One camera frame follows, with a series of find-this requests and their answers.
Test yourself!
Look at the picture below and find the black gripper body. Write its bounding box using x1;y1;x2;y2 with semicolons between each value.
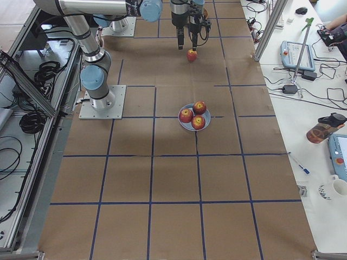
170;0;203;27

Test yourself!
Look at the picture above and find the red yellow apple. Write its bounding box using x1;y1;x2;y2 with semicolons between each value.
187;49;197;62

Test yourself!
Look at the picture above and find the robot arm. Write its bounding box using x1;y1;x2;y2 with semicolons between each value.
35;1;204;111

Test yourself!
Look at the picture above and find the black computer mouse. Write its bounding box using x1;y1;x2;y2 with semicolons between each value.
295;7;308;15

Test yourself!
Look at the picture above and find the red apple plate front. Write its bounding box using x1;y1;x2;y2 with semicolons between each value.
191;115;205;130

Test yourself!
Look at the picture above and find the black power adapter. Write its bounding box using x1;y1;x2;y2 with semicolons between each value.
282;84;298;94

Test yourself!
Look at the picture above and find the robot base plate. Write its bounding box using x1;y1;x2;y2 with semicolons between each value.
79;85;126;120

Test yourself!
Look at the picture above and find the blue pen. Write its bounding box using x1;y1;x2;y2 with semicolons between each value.
288;152;310;174

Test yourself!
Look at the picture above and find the red apple plate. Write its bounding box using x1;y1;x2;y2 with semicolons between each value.
192;101;207;115
178;108;194;124
191;115;205;130

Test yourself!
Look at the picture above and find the red apple plate right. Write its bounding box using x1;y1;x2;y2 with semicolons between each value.
192;101;207;115

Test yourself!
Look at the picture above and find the aluminium frame post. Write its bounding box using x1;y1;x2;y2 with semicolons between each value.
253;0;288;62

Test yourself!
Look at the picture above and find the teach pendant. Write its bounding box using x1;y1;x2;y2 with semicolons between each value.
328;134;347;181
280;41;316;72

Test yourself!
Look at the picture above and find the white mug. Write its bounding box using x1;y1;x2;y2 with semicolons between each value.
318;174;346;200

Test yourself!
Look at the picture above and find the light blue plate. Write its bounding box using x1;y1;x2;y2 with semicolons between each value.
178;103;211;132

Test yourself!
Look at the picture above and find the red apple plate left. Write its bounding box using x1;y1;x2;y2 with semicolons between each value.
178;108;194;124

